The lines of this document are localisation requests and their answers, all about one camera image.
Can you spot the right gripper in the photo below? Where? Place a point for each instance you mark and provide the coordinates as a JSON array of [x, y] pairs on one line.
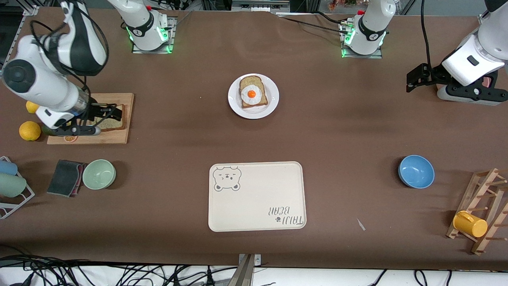
[[95, 111]]

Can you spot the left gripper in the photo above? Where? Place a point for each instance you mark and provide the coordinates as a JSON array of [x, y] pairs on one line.
[[435, 74]]

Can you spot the toast bread slice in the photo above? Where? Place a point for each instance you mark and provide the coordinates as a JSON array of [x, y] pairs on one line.
[[248, 80], [113, 125]]

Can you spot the white round plate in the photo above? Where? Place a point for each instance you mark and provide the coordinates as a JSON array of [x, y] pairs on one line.
[[238, 107]]

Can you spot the toy fried egg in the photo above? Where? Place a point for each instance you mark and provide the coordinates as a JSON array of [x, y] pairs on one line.
[[256, 97]]

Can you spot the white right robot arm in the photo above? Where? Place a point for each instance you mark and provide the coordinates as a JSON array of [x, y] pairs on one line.
[[39, 85]]

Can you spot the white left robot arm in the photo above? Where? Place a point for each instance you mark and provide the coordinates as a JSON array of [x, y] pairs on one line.
[[371, 24]]

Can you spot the wooden cutting board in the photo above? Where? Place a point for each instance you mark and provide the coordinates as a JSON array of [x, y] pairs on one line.
[[119, 137]]

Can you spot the toy orange slice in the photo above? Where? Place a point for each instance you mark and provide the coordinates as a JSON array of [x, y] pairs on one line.
[[70, 139]]

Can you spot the pale green bowl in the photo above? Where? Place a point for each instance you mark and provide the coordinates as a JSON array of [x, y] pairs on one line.
[[99, 174]]

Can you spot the dark green avocado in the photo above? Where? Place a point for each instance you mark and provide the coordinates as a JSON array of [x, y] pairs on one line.
[[47, 130]]

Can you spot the yellow lemon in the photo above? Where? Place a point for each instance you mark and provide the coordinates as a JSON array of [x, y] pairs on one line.
[[31, 107], [29, 131]]

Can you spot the folded grey pink cloth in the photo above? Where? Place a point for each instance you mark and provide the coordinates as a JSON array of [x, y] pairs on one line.
[[63, 178]]

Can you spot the blue bowl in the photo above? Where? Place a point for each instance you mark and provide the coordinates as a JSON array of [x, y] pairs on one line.
[[416, 171]]

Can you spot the light blue cup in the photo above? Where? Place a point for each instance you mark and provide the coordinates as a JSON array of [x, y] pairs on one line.
[[8, 167]]

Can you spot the pale green cup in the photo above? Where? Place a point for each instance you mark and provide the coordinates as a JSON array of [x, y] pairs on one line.
[[12, 185]]

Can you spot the yellow mug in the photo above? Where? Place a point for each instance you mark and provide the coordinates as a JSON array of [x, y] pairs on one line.
[[470, 224]]

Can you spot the small white paper scrap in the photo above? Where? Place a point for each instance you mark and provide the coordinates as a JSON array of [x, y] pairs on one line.
[[361, 225]]

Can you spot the cream bear print tray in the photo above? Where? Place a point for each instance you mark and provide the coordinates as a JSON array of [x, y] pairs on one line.
[[258, 198]]

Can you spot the wooden mug rack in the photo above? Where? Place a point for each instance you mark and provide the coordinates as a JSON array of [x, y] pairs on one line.
[[490, 234]]

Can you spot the grey equipment box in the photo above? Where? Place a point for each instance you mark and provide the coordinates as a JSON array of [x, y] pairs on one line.
[[260, 4]]

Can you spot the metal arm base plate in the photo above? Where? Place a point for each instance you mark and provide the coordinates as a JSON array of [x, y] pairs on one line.
[[172, 35], [361, 56]]

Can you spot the aluminium frame profile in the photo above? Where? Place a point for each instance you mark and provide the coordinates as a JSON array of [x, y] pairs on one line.
[[31, 10], [482, 19]]

